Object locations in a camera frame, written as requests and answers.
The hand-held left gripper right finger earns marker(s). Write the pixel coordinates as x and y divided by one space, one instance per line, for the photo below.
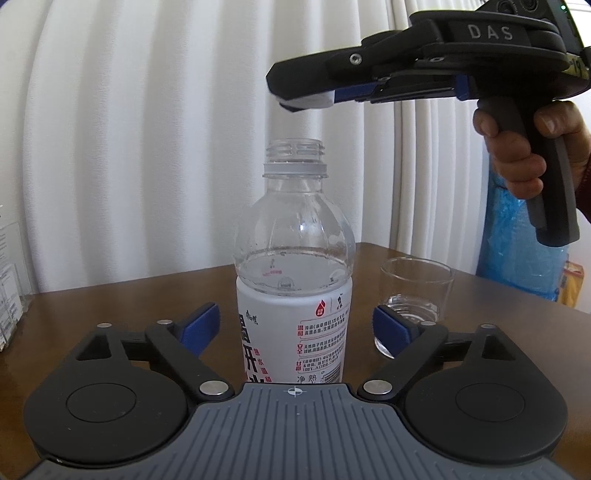
390 330

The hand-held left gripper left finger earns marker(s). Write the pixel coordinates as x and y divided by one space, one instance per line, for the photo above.
202 325

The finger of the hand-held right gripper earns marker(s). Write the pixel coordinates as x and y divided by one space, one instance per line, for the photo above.
314 71
355 94

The white bottle cap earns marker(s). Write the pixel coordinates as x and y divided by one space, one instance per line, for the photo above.
309 101

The clear drinking glass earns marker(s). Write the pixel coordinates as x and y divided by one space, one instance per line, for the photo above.
425 286

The clear plastic water bottle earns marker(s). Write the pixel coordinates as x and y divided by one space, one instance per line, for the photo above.
295 258

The person's right hand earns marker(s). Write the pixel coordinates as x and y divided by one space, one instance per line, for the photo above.
517 157

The blue plastic bag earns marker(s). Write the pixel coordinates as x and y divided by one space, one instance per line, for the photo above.
517 258

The white pleated curtain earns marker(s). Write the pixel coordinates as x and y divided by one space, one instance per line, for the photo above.
161 138

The yellow packet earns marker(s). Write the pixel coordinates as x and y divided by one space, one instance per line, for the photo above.
572 284

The clear acrylic holder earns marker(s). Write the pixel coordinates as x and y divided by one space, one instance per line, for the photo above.
9 286

